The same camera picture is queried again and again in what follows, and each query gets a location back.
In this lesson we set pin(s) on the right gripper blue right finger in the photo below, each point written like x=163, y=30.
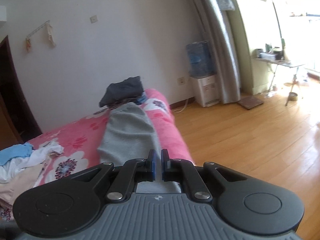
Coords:
x=185, y=173

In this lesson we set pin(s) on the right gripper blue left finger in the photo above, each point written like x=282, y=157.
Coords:
x=124, y=179

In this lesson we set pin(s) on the grey sweatpants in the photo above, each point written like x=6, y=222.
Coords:
x=130, y=134

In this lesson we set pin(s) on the brown folded clothes in stack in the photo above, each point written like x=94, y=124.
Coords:
x=138, y=100

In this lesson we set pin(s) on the folding table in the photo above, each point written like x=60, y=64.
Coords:
x=275, y=59

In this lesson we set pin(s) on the pink floral blanket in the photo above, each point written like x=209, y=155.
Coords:
x=80, y=139

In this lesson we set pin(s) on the black folded garment on stack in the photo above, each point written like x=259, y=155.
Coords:
x=116, y=93

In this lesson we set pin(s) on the white water dispenser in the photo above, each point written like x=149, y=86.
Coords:
x=205, y=90

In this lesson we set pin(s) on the brown floor mat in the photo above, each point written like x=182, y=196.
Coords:
x=250, y=102

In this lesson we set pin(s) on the white garment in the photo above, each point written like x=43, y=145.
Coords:
x=16, y=165

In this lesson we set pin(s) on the beige curtain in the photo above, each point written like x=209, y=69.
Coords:
x=215, y=31

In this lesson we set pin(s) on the blue water bottle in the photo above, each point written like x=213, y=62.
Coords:
x=200, y=58

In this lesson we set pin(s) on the beige garment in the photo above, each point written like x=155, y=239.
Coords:
x=25, y=180

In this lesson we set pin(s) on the light blue garment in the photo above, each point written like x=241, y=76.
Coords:
x=15, y=151

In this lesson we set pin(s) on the olive cabinet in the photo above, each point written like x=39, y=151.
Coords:
x=243, y=54

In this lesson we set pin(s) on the wooden door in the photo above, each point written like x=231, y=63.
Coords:
x=18, y=124

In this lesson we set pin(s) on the wall socket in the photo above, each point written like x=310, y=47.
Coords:
x=181, y=81

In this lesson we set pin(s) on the wall hook rack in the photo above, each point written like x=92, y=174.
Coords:
x=43, y=33

